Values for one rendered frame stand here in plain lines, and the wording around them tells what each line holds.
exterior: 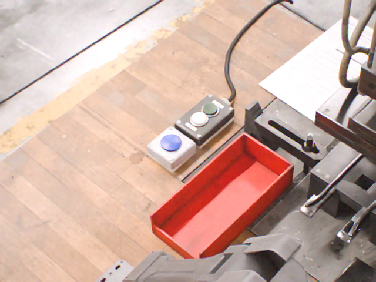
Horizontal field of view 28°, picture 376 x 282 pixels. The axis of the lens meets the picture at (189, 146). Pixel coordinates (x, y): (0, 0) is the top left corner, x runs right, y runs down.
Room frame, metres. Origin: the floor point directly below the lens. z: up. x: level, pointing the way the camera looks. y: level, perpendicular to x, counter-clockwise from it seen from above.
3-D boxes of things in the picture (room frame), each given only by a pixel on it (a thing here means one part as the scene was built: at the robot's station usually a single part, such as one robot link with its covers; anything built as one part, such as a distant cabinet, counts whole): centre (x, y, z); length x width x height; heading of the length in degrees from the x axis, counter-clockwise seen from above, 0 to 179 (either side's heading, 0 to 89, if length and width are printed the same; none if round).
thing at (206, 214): (0.79, -0.05, 0.93); 0.25 x 0.12 x 0.06; 134
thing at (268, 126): (0.89, -0.19, 0.95); 0.15 x 0.03 x 0.10; 44
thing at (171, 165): (0.93, 0.03, 0.90); 0.07 x 0.07 x 0.06; 44
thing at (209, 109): (1.00, -0.05, 0.93); 0.03 x 0.03 x 0.02
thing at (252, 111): (0.94, -0.14, 0.95); 0.06 x 0.03 x 0.09; 44
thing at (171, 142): (0.93, 0.03, 0.93); 0.04 x 0.04 x 0.02
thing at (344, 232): (0.68, -0.27, 0.98); 0.07 x 0.02 x 0.01; 134
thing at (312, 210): (0.74, -0.21, 0.98); 0.07 x 0.02 x 0.01; 134
